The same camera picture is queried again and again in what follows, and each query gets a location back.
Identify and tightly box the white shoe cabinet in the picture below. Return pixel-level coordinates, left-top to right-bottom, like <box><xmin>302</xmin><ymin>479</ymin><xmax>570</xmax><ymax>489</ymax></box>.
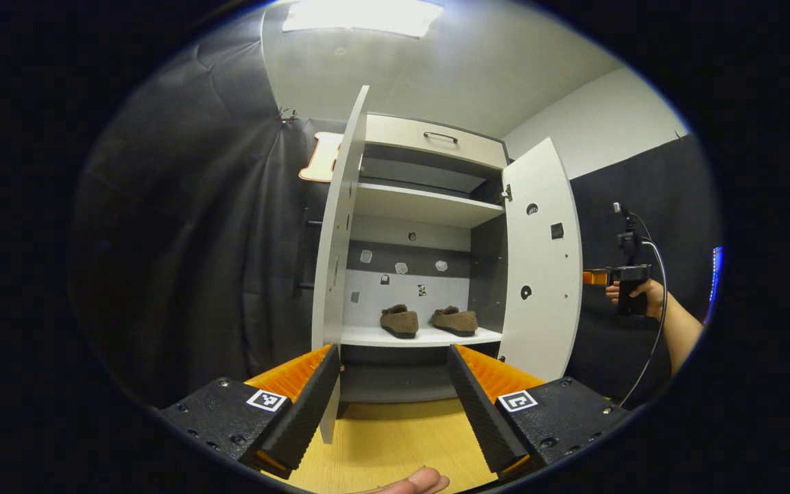
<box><xmin>313</xmin><ymin>113</ymin><xmax>511</xmax><ymax>405</ymax></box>

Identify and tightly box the brown fuzzy shoe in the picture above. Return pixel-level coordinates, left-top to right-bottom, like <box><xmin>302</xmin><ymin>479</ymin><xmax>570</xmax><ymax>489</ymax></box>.
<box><xmin>431</xmin><ymin>306</ymin><xmax>479</xmax><ymax>338</ymax></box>
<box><xmin>379</xmin><ymin>304</ymin><xmax>420</xmax><ymax>340</ymax></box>

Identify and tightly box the black backdrop cloth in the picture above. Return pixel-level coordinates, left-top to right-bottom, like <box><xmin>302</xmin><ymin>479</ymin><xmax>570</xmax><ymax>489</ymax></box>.
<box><xmin>69</xmin><ymin>7</ymin><xmax>368</xmax><ymax>409</ymax></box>
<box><xmin>568</xmin><ymin>132</ymin><xmax>723</xmax><ymax>407</ymax></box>

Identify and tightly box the white cabinet shelf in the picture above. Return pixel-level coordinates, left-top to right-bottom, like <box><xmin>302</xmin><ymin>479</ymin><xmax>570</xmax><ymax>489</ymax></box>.
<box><xmin>352</xmin><ymin>182</ymin><xmax>505</xmax><ymax>229</ymax></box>

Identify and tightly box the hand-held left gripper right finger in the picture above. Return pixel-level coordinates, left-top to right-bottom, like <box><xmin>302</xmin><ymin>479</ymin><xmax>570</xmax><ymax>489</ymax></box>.
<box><xmin>446</xmin><ymin>343</ymin><xmax>632</xmax><ymax>481</ymax></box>

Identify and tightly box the white cabinet door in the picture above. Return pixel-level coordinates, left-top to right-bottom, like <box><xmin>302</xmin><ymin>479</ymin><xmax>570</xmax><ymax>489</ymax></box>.
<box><xmin>311</xmin><ymin>85</ymin><xmax>370</xmax><ymax>445</ymax></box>
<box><xmin>498</xmin><ymin>137</ymin><xmax>584</xmax><ymax>383</ymax></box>

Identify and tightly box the white cabinet drawer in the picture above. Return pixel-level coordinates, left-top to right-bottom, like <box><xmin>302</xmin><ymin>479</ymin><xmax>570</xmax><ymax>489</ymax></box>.
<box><xmin>364</xmin><ymin>115</ymin><xmax>509</xmax><ymax>170</ymax></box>

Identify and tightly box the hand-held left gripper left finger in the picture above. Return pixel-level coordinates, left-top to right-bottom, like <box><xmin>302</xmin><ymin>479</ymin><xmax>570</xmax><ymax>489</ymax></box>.
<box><xmin>160</xmin><ymin>343</ymin><xmax>341</xmax><ymax>480</ymax></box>

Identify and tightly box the ceiling light panel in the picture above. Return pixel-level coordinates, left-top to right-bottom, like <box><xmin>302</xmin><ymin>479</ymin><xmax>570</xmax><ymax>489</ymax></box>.
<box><xmin>282</xmin><ymin>0</ymin><xmax>444</xmax><ymax>38</ymax></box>

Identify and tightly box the blue glowing object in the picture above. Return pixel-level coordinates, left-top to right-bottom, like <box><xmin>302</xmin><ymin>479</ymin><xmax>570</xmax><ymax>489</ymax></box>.
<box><xmin>706</xmin><ymin>246</ymin><xmax>725</xmax><ymax>325</ymax></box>

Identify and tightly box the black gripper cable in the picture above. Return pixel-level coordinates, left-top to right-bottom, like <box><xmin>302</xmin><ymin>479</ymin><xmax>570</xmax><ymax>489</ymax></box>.
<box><xmin>618</xmin><ymin>211</ymin><xmax>670</xmax><ymax>407</ymax></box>

